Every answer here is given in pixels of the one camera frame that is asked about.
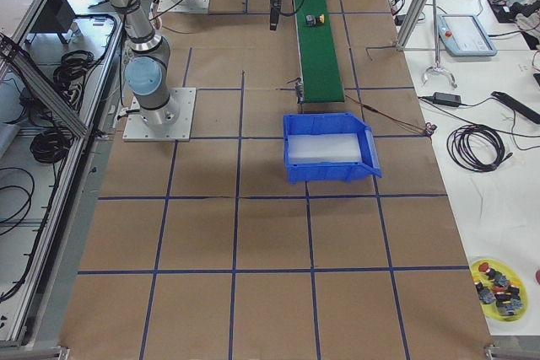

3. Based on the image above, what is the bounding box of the red black conveyor wire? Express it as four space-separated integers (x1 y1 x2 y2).
344 94 436 137

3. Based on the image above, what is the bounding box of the blue bin destination side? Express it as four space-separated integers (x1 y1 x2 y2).
283 113 382 184

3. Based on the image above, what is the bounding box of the black power adapter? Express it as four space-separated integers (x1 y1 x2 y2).
433 92 462 107

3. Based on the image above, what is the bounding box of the reacher grabber tool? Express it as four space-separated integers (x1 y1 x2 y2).
422 0 457 89

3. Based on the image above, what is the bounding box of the yellow push button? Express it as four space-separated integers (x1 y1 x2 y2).
305 13 325 27

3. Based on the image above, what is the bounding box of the yellow plate of buttons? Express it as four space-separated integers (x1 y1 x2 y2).
469 258 528 322

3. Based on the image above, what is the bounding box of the white foam pad destination bin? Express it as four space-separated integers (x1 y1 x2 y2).
286 133 362 164

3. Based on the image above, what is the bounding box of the teach pendant tablet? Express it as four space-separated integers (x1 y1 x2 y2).
436 14 497 57

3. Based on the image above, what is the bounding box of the green conveyor belt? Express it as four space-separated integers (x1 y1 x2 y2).
294 0 344 103

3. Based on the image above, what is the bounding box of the coiled black cable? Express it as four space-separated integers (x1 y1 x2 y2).
445 124 506 173

